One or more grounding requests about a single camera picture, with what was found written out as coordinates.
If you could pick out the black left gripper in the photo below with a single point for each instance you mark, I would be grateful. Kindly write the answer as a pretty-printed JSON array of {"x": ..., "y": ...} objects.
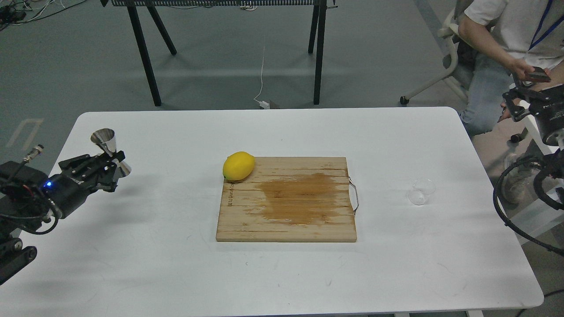
[{"x": 81, "y": 176}]

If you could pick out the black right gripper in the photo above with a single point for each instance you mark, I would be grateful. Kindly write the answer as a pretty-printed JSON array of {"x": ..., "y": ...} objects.
[{"x": 549, "y": 117}]

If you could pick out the steel double jigger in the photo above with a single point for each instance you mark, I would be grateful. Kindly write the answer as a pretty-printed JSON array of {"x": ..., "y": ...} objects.
[{"x": 105, "y": 140}]

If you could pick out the small clear glass cup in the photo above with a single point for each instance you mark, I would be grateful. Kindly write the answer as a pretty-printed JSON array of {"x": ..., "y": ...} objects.
[{"x": 421, "y": 191}]

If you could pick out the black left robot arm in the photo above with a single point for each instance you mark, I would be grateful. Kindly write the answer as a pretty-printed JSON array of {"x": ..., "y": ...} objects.
[{"x": 34, "y": 202}]

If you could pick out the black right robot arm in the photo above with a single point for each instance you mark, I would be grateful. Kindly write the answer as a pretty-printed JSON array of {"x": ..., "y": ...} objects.
[{"x": 548, "y": 166}]

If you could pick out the smartphone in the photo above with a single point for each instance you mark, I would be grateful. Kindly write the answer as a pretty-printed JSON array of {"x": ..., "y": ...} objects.
[{"x": 539, "y": 75}]

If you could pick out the seated person white shirt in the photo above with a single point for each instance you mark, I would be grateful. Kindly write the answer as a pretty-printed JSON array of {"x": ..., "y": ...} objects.
[{"x": 511, "y": 37}]

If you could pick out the white office chair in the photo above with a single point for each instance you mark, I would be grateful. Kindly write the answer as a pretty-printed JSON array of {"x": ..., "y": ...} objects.
[{"x": 455, "y": 74}]

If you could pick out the yellow lemon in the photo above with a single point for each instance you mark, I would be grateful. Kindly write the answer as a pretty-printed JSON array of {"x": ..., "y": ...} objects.
[{"x": 238, "y": 166}]

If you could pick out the wooden cutting board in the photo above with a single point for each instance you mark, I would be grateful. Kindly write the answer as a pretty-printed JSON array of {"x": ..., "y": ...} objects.
[{"x": 289, "y": 200}]

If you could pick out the black metal frame table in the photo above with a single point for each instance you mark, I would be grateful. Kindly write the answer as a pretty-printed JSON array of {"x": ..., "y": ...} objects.
[{"x": 219, "y": 35}]

